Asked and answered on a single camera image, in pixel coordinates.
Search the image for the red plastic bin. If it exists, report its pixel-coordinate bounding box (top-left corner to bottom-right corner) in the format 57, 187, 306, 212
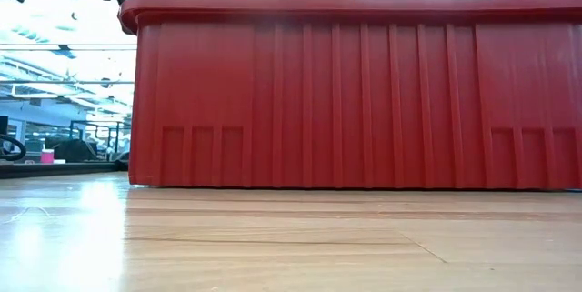
118, 0, 582, 192

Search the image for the black left wrist camera cable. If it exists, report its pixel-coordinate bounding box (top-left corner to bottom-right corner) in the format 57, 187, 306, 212
0, 133, 27, 163

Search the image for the black aluminium table frame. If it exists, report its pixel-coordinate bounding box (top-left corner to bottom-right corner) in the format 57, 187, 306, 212
0, 160, 132, 180

